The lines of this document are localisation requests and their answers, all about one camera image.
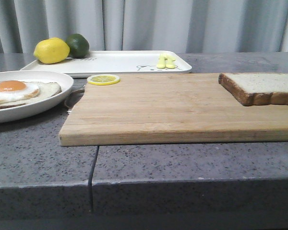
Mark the white bread slice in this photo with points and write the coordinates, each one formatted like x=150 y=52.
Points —
x=256 y=88

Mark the round cream plate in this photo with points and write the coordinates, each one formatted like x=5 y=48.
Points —
x=27 y=110

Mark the cream bear print tray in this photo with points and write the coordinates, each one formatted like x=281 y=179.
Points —
x=114 y=62

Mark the bread slice under egg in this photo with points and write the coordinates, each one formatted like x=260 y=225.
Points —
x=47 y=90

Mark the wooden cutting board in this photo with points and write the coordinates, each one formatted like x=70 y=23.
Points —
x=169 y=108

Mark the yellow plastic fork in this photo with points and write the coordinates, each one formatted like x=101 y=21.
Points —
x=161 y=62

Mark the yellow lemon slice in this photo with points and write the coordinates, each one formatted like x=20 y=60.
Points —
x=103 y=79

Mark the green lime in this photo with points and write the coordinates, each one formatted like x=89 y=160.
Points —
x=79 y=46

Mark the fried egg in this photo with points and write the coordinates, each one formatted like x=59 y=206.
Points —
x=11 y=91

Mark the grey curtain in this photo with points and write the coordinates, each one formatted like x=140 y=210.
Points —
x=182 y=26

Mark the metal cutting board handle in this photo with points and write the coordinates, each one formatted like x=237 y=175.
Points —
x=73 y=98

